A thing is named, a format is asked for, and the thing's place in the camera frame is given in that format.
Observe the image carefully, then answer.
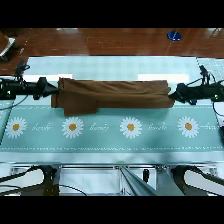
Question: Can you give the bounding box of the silver frame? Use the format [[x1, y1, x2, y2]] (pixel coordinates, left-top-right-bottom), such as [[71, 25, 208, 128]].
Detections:
[[0, 161, 224, 197]]

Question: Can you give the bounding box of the blue round object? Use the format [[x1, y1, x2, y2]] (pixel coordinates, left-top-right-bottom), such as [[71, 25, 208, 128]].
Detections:
[[166, 30, 183, 43]]

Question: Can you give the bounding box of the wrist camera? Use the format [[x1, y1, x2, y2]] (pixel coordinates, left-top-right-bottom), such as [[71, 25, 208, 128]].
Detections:
[[13, 60, 32, 83], [197, 64, 214, 85]]

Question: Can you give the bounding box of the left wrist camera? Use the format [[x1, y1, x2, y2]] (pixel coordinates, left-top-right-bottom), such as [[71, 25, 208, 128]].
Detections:
[[13, 60, 32, 83]]

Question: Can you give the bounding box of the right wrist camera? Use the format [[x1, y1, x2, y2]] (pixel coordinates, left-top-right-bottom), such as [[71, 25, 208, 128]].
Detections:
[[197, 64, 214, 85]]

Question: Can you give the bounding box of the brown shirt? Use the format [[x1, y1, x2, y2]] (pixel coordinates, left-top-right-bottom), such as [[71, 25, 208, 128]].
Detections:
[[50, 77, 176, 117]]

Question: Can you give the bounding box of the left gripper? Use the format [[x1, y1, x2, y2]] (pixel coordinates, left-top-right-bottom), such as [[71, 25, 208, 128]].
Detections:
[[32, 76, 60, 101]]

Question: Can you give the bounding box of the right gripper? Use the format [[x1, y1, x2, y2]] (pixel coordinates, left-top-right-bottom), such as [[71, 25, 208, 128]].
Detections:
[[168, 82, 198, 105]]

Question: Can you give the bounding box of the black cable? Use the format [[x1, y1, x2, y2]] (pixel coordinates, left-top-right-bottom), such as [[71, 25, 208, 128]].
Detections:
[[0, 94, 30, 112], [54, 184, 88, 197]]

